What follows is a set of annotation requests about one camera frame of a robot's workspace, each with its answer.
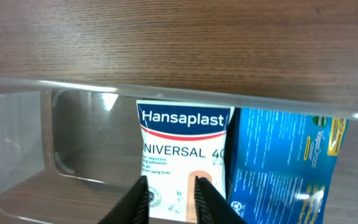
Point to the white Hansaplast plaster box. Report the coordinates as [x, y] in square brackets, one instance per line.
[181, 141]

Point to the blue cough drops box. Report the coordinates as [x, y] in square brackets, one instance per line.
[282, 165]

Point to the clear plastic container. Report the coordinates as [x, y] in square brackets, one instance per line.
[69, 151]

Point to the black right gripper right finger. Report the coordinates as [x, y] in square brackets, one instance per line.
[211, 207]

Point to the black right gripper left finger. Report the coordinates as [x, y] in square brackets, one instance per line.
[133, 208]

